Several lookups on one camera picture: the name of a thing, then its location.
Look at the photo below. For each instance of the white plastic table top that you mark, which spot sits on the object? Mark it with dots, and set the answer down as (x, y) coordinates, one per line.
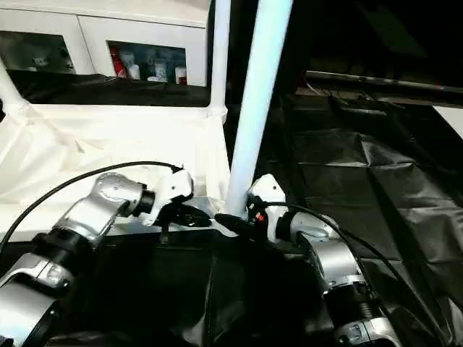
(90, 144)

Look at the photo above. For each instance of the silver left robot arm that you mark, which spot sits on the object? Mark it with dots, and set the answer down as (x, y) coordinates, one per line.
(94, 206)

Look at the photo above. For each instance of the black mat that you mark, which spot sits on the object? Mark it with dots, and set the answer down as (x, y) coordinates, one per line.
(361, 180)

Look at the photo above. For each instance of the red bottle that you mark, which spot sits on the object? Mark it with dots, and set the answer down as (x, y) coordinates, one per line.
(118, 65)

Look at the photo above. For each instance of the white glass-door cabinet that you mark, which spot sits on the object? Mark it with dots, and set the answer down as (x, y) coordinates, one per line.
(144, 29)

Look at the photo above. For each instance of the dark metal pole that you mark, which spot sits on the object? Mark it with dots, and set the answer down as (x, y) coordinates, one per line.
(390, 81)

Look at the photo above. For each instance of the white flat board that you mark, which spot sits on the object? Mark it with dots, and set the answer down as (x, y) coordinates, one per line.
(452, 121)

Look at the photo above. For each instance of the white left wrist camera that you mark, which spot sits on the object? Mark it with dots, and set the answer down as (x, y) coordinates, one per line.
(173, 186)

